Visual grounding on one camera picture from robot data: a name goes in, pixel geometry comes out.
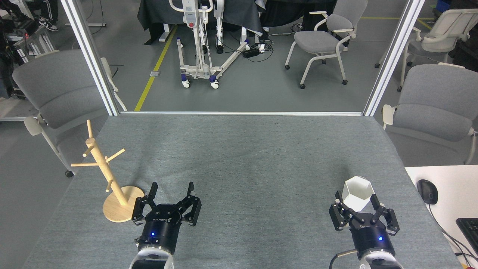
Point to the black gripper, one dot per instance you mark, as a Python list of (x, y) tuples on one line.
[(371, 239), (160, 228)]

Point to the white hexagonal cup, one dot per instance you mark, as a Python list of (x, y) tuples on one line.
[(358, 192)]

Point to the wooden cup rack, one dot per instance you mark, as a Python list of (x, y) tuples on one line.
[(121, 203)]

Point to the dark equipment rack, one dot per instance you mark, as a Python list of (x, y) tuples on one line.
[(15, 41)]

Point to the black computer mouse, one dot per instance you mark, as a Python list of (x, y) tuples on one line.
[(427, 191)]

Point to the white desk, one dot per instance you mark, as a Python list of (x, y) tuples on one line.
[(455, 186)]

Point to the black keyboard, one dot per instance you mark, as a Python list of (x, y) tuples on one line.
[(469, 231)]

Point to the grey office chair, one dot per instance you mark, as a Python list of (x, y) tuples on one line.
[(59, 89), (437, 108)]

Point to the white stand on wheels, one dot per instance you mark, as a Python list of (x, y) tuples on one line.
[(203, 69)]

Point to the black power strip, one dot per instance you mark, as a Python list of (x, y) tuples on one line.
[(250, 52)]

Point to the black table cloth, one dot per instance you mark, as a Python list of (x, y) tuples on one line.
[(235, 15)]

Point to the white mesh office chair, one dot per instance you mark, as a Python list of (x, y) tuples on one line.
[(448, 26)]

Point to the person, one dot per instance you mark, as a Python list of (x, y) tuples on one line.
[(48, 15)]

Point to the silver frame crossbar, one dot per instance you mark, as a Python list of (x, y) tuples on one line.
[(242, 113)]

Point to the silver frame post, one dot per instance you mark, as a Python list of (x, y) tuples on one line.
[(392, 56), (91, 56)]

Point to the grey chair with white frame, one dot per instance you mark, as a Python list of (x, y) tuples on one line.
[(321, 41)]

